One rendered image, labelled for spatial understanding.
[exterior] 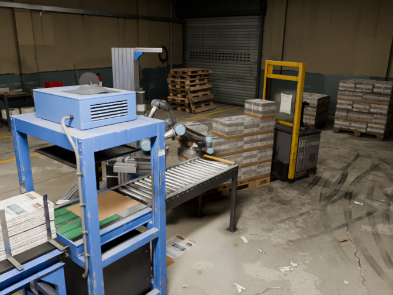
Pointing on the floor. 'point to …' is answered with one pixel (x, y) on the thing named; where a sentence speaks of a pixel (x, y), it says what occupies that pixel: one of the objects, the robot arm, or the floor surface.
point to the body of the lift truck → (307, 143)
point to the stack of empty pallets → (181, 97)
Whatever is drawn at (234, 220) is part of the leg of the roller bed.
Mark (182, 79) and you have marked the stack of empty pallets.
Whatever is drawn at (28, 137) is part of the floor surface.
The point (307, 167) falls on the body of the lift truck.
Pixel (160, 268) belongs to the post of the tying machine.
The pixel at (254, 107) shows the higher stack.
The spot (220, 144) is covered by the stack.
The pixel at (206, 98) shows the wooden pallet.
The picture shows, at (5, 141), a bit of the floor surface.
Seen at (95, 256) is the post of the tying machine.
